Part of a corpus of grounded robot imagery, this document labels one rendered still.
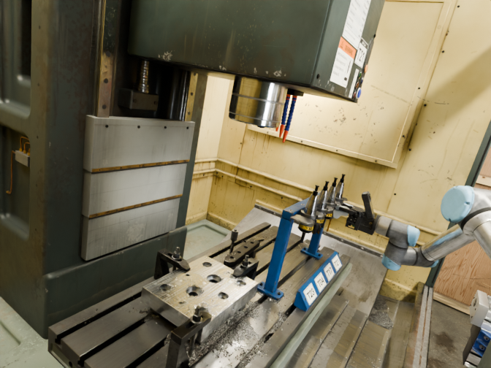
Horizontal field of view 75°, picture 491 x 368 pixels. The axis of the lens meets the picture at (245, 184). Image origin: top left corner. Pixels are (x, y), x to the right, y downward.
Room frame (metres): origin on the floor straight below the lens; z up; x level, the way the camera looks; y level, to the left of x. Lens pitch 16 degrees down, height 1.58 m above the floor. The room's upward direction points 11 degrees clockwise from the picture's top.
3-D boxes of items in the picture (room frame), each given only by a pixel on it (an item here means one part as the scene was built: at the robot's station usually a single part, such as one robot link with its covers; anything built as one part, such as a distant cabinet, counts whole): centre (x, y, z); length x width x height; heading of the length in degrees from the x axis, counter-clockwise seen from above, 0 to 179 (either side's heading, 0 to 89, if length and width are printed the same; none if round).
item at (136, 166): (1.21, 0.40, 1.16); 0.48 x 0.05 x 0.51; 151
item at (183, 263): (0.97, 0.18, 0.97); 0.13 x 0.03 x 0.15; 61
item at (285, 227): (1.05, -0.17, 1.05); 0.10 x 0.05 x 0.30; 61
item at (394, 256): (1.22, -0.67, 1.07); 0.11 x 0.08 x 0.11; 102
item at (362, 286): (1.55, -0.31, 0.75); 0.89 x 0.70 x 0.26; 61
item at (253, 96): (0.99, 0.01, 1.56); 0.16 x 0.16 x 0.12
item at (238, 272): (1.01, -0.06, 0.97); 0.13 x 0.03 x 0.15; 151
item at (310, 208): (1.07, -0.24, 1.26); 0.04 x 0.04 x 0.07
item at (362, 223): (1.29, -0.51, 1.17); 0.12 x 0.08 x 0.09; 61
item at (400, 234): (1.22, -0.65, 1.17); 0.11 x 0.08 x 0.09; 61
